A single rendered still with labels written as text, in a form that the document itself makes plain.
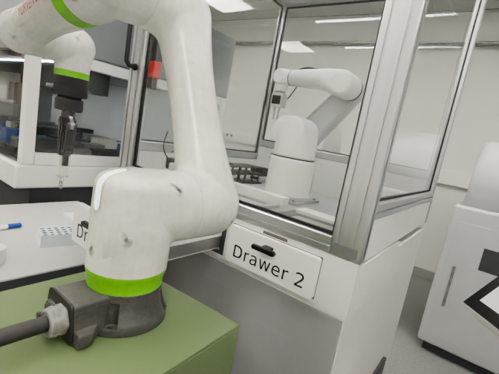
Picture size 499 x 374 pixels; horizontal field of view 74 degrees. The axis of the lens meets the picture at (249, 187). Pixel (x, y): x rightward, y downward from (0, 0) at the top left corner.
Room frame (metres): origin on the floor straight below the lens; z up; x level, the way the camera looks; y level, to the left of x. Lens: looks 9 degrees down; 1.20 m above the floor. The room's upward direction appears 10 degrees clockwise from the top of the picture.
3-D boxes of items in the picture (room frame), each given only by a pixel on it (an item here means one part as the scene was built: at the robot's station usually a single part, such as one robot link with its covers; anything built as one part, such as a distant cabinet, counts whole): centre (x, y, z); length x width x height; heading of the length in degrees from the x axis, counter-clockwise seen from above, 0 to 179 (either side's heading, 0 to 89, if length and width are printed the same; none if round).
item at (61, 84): (0.99, 0.57, 1.23); 0.12 x 0.09 x 0.06; 133
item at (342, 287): (1.42, -0.15, 0.87); 1.02 x 0.95 x 0.14; 54
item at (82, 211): (0.81, 0.34, 0.87); 0.29 x 0.02 x 0.11; 54
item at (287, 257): (0.87, -0.09, 0.87); 0.29 x 0.02 x 0.11; 54
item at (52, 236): (0.99, 0.56, 0.78); 0.12 x 0.08 x 0.04; 133
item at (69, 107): (0.99, 0.57, 1.16); 0.08 x 0.07 x 0.09; 43
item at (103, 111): (2.33, 1.36, 1.13); 1.78 x 1.14 x 0.45; 54
